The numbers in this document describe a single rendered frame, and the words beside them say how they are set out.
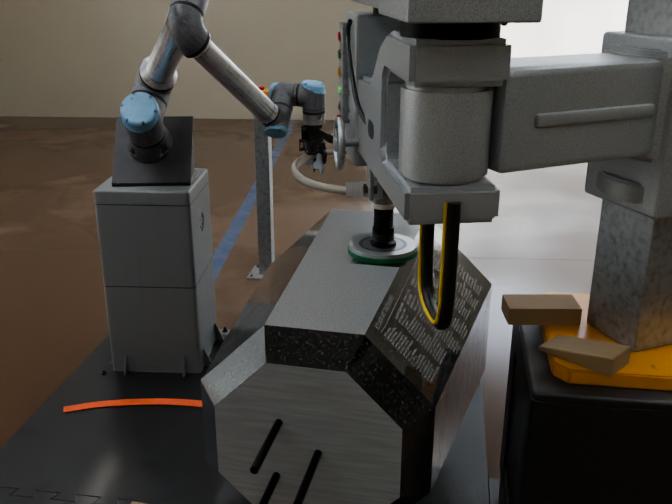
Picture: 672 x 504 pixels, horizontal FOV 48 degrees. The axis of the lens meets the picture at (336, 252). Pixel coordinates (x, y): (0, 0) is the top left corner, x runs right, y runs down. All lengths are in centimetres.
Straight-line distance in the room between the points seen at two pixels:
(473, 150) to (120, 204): 196
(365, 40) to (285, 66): 704
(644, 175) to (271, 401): 104
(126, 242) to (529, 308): 179
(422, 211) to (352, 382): 49
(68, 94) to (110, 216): 664
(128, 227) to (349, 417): 166
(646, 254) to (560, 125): 48
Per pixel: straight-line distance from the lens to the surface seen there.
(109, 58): 961
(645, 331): 210
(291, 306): 201
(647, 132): 188
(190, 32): 267
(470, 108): 154
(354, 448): 193
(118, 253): 332
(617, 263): 209
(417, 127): 155
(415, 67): 150
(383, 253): 230
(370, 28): 214
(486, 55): 153
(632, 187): 195
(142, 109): 312
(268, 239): 441
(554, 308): 217
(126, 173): 330
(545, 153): 169
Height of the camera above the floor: 170
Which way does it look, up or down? 21 degrees down
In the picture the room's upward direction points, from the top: straight up
